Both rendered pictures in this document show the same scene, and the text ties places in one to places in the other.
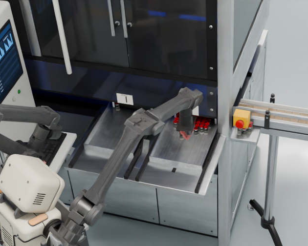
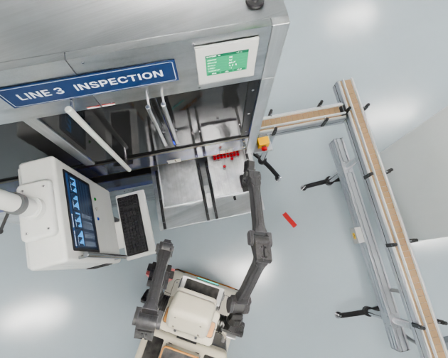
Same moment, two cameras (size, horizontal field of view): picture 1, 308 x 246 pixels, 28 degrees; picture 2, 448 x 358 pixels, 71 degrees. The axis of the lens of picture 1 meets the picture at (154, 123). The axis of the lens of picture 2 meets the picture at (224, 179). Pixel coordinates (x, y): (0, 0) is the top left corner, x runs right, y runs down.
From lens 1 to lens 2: 174 cm
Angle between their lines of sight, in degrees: 38
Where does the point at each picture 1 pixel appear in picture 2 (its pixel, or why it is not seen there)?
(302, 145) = not seen: hidden behind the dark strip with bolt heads
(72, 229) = (238, 324)
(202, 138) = (237, 162)
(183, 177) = (244, 201)
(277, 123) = (281, 130)
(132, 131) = (263, 263)
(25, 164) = (188, 313)
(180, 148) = (228, 177)
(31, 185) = (205, 328)
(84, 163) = (172, 220)
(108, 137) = (173, 190)
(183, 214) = not seen: hidden behind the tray
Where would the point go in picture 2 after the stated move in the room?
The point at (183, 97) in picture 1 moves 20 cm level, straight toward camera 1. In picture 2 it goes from (257, 187) to (278, 221)
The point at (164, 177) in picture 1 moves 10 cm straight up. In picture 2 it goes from (232, 207) to (232, 204)
